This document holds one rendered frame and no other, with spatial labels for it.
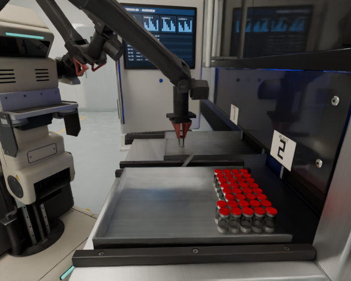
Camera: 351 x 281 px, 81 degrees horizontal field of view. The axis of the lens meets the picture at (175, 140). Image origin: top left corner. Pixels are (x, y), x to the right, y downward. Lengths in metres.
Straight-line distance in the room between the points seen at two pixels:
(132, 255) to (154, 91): 0.98
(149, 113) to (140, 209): 0.82
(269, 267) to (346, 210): 0.15
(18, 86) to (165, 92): 0.69
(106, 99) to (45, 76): 5.08
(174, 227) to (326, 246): 0.25
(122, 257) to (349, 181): 0.35
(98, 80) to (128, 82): 4.86
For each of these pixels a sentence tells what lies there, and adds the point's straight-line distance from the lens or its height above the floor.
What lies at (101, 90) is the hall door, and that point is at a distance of 6.07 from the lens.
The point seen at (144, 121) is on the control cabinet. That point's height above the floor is 0.88.
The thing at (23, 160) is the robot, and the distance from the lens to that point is 1.01.
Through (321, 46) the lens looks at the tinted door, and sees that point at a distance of 0.44.
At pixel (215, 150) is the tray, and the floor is 0.88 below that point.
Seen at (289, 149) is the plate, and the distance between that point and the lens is 0.47.
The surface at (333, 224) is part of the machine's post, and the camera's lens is 0.40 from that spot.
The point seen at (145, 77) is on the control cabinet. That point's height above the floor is 1.13.
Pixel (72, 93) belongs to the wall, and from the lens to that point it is 6.37.
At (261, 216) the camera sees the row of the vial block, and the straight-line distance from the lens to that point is 0.44.
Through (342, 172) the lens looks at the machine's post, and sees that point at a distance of 0.37.
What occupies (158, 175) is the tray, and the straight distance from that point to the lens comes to 0.61.
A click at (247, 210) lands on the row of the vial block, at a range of 0.44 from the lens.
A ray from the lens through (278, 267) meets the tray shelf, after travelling 0.43.
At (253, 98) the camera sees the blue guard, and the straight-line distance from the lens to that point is 0.64.
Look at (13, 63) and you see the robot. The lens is 0.95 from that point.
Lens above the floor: 1.19
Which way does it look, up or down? 20 degrees down
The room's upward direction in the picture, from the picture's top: straight up
